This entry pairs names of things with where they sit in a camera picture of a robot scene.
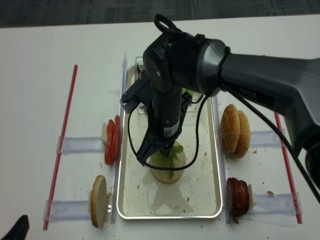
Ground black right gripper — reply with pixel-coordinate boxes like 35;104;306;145
137;86;182;166

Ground lettuce leaf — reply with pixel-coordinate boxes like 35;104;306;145
168;145;185;169

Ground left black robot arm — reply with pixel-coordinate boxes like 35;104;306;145
1;214;30;240

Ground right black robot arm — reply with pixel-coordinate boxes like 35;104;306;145
136;35;320;193

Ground rear tomato slice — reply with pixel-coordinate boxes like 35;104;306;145
111;115;121;159

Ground tomato slice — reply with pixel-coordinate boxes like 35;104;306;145
104;119;115;166
111;115;121;159

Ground front tomato slice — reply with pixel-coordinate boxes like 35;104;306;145
104;119;115;166

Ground green lettuce in box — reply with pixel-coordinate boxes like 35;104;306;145
182;88;194;96

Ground white left tomato support block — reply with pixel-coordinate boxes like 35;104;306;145
101;122;108;145

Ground brown meat patty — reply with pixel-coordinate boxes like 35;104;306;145
226;177;250;224

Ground bun bottom on tray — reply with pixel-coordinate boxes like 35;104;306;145
149;141;186;184

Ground white metal tray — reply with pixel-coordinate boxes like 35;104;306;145
116;63;223;220

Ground clear plastic salad box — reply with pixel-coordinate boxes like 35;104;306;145
134;56;203;115

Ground front sesame bun top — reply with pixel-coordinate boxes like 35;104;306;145
220;104;240;154

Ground sesame bun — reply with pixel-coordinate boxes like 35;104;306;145
233;111;251;159
220;104;240;154

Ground rear sesame bun top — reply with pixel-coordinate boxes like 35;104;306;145
233;111;251;159

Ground purple cabbage shreds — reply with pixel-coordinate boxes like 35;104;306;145
136;64;145;79

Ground right long clear divider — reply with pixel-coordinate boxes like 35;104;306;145
211;95;233;224

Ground long clear divider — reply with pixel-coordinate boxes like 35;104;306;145
211;95;233;224
109;52;128;224

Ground upright bun half left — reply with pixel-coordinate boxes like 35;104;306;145
90;175;108;228

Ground right upper clear crossbar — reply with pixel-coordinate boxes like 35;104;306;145
249;130;282;148

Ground clear crossbar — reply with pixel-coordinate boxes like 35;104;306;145
56;136;105;154
43;200;91;222
250;193;303;215
249;130;282;148

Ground left upper clear crossbar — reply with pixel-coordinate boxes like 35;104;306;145
56;136;105;154

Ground left long clear divider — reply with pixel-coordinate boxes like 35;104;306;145
109;52;128;224

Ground white patty support block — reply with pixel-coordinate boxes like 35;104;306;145
247;184;257;210

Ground left red strip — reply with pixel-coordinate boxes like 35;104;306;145
43;64;78;231

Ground red strip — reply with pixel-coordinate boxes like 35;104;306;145
43;64;78;231
274;111;303;224

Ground left lower clear crossbar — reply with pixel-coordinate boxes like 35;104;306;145
43;200;91;222

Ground right lower clear crossbar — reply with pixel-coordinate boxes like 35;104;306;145
250;193;303;215

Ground right red strip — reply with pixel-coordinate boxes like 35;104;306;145
274;111;303;224

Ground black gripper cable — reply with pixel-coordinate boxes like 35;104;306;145
126;14;320;196

